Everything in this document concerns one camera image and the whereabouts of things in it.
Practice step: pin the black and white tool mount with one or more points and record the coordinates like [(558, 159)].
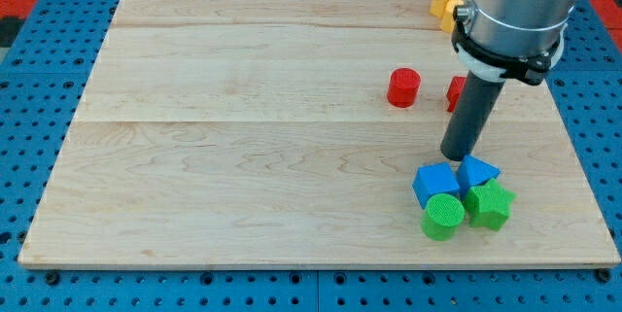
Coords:
[(495, 51)]

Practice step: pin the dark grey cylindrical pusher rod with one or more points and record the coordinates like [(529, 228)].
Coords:
[(474, 106)]

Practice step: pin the yellow block near arm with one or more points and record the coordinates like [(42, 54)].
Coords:
[(447, 22)]

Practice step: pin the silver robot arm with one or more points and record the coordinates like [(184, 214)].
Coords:
[(527, 13)]

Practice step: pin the red block behind rod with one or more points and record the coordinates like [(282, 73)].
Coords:
[(454, 92)]

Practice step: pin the blue triangle block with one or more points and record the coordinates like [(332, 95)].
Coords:
[(474, 172)]

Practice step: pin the red cylinder block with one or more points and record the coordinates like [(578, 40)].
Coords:
[(403, 87)]

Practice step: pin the blue cube block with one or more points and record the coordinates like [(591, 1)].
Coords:
[(434, 179)]

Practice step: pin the green star block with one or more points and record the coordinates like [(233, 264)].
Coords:
[(489, 205)]

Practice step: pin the green cylinder block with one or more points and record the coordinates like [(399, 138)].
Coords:
[(442, 216)]

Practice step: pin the wooden board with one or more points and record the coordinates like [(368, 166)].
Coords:
[(257, 134)]

